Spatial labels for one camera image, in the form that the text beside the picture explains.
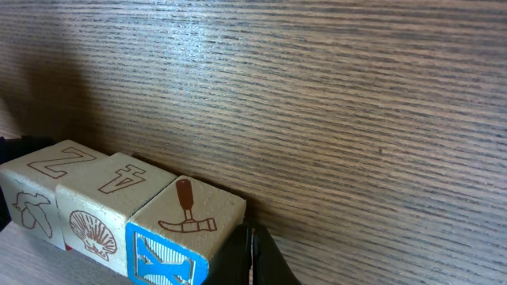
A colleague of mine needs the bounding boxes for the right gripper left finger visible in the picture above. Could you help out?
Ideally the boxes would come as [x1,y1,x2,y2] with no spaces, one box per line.
[0,135,56,233]

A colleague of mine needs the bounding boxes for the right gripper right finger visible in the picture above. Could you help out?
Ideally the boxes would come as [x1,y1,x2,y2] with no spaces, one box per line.
[203,222,301,285]

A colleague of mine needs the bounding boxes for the plain block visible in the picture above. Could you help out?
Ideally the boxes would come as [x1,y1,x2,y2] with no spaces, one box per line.
[1,140,106,250]

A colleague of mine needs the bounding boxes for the blue X block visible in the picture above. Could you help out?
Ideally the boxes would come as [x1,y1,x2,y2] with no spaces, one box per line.
[125,176,246,284]

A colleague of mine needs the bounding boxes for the block with red drawing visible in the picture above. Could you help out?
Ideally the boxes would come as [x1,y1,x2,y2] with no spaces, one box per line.
[55,153,176,276]

